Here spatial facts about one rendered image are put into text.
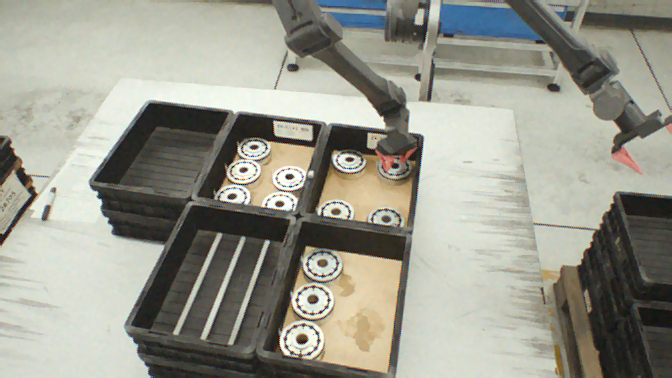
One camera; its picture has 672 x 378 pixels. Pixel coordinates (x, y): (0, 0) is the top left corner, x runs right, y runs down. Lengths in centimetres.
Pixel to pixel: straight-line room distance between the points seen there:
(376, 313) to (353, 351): 12
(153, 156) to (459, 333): 107
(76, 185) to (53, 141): 144
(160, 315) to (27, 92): 267
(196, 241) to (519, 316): 90
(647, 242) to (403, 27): 116
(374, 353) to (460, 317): 33
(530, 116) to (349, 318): 233
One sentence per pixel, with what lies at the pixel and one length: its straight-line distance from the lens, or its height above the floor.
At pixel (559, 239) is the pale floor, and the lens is 280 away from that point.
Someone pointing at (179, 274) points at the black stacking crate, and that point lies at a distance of 149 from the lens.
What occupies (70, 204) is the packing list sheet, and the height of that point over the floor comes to 70.
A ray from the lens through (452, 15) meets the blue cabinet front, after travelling 341.
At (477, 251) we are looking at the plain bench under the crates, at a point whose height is 70.
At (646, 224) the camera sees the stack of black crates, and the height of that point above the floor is 49.
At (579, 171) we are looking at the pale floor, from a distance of 319.
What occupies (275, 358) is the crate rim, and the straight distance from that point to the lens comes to 121.
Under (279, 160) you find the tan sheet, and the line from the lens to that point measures 174.
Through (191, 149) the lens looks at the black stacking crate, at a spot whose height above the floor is 83.
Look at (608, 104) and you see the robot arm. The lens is 126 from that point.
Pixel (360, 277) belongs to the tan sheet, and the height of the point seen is 83.
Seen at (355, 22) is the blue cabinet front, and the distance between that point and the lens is 345.
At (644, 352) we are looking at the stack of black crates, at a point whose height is 47.
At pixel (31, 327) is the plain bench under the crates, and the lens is 170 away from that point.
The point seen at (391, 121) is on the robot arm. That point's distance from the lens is 148.
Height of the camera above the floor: 200
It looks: 45 degrees down
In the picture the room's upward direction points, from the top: 1 degrees clockwise
